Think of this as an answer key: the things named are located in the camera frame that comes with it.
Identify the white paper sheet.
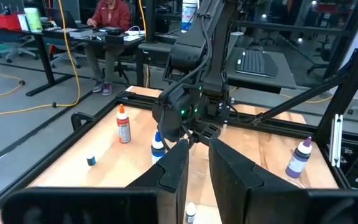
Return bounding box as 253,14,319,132
123,29,145,43

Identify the grey office chair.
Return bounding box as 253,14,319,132
0,34,40,63
50,45,82,69

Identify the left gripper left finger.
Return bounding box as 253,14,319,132
1,139,190,224

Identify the black office chair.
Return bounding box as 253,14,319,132
113,2,140,87

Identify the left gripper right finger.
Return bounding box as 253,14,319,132
209,138,358,224

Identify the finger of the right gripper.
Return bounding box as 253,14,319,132
194,123,222,146

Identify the red storage bin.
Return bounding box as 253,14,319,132
0,14,21,31

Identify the black keyboard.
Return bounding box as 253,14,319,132
236,49,280,79

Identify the white wipes tub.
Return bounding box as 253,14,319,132
181,0,199,34

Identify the silver metal bracket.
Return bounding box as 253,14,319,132
329,113,344,169

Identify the person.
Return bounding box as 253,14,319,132
84,0,132,96

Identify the dark grey keyboard desk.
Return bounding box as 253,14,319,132
225,46,298,94

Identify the large blue food coloring bottle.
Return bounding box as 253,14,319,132
150,130,167,165

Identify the small black food coloring bottle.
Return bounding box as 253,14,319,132
185,202,196,224

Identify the black desk device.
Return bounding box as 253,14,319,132
99,26,124,36

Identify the black laptop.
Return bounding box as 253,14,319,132
47,8,90,29

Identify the white box stack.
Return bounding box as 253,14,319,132
68,27,94,40

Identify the black office desk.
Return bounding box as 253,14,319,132
0,26,145,97

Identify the hanging yellow cable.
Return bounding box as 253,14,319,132
0,0,82,118

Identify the black aluminium rig frame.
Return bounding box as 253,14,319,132
0,12,358,218

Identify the large red food coloring bottle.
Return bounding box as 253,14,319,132
116,104,132,144

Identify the green container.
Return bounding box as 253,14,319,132
24,7,43,33

